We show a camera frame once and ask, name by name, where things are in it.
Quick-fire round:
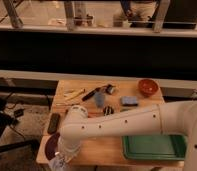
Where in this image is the purple bowl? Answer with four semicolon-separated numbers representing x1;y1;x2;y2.
45;133;60;160

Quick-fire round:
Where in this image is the light blue towel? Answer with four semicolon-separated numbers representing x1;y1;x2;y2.
48;155;71;171

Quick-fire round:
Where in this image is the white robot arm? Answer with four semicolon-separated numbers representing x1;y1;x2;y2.
58;101;197;171

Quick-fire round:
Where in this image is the red bowl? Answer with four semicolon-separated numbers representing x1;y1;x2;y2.
138;79;159;97

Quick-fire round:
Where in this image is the small dark round object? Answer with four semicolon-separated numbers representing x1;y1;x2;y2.
103;106;114;116

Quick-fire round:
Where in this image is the orange carrot toy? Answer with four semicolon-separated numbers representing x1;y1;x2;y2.
88;111;101;118

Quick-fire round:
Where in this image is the yellow banana toy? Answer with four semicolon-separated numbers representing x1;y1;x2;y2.
64;89;85;101

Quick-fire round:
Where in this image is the blue sponge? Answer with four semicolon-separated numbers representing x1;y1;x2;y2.
121;96;138;106

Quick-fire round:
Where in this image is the black remote control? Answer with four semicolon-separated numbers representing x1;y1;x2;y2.
47;113;60;134

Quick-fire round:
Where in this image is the wooden table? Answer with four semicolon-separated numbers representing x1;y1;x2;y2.
51;80;184;168

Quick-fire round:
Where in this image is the person in background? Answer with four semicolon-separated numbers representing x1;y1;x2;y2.
113;0;158;27

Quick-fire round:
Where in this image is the green plastic tray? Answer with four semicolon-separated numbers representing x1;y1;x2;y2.
122;135;187;161

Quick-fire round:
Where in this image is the black tripod stand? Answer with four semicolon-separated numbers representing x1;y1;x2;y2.
0;98;39;153

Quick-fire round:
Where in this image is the black handled brush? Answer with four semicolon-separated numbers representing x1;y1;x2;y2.
82;87;101;101

